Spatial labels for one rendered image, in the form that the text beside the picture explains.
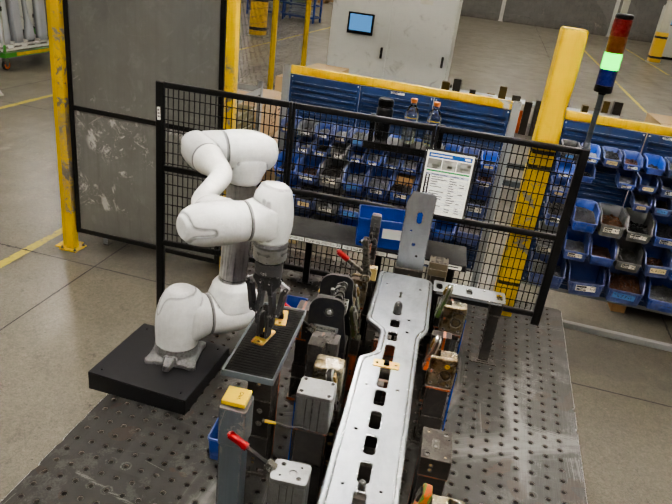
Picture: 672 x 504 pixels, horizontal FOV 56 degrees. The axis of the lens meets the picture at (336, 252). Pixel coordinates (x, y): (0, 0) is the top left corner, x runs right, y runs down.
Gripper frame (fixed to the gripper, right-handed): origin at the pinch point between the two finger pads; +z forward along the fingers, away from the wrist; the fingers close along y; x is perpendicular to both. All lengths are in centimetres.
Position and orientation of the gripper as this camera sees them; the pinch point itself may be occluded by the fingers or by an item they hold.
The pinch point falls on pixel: (264, 324)
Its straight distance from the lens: 176.0
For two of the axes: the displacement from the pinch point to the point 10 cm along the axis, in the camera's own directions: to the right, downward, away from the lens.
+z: -1.2, 9.0, 4.2
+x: 3.7, -3.6, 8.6
